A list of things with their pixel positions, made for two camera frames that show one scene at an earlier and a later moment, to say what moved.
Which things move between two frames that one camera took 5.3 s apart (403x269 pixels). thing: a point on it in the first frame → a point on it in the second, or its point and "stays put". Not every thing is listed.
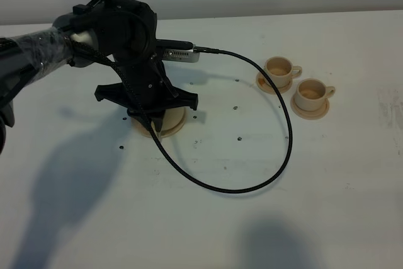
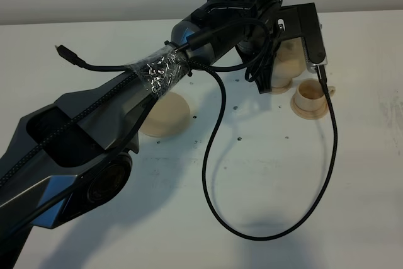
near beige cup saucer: [310, 114] stays put
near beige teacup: [311, 94] stays put
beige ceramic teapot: [174, 120] → [290, 62]
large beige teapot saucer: [174, 121] stays put
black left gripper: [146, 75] → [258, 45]
